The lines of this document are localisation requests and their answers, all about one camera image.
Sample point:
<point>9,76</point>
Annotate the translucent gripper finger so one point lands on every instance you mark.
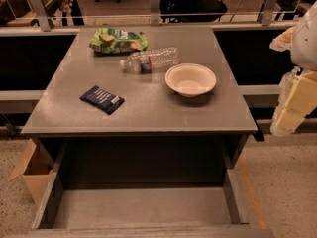
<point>285,87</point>

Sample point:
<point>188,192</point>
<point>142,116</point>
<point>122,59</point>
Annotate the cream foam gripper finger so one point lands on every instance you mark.
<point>301,101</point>

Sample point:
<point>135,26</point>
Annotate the dark blue rxbar wrapper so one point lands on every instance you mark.
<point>102,99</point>

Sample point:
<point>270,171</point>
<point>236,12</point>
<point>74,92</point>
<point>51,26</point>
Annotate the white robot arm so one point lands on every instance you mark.
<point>301,40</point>

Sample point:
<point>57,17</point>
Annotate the grey cabinet with top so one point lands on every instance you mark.
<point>152,112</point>

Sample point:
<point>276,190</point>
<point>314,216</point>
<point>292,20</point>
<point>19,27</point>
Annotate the open grey top drawer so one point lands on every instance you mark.
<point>124,189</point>

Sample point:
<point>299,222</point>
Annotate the white paper bowl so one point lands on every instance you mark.
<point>190,79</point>

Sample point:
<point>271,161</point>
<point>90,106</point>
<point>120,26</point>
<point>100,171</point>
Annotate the black office chair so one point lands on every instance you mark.
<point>188,11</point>

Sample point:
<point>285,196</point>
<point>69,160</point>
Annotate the clear plastic water bottle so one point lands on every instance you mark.
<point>150,60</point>

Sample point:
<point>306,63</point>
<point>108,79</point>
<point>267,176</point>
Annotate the green snack bag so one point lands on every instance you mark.
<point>116,41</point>

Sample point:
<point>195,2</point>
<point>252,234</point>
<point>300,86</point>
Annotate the cardboard box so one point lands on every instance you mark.
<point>35,170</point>

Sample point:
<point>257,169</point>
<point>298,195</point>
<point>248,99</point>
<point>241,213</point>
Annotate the right metal railing post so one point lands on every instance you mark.
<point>266,12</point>

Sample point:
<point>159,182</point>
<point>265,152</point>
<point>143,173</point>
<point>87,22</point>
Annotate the metal railing post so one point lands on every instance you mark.
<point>42,17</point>
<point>266,12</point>
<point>155,12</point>

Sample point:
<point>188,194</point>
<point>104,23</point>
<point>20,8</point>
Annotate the middle metal railing post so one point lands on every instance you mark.
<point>155,12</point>

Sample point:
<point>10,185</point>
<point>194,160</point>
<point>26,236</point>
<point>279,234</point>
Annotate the left metal railing post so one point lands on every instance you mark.
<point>42,17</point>

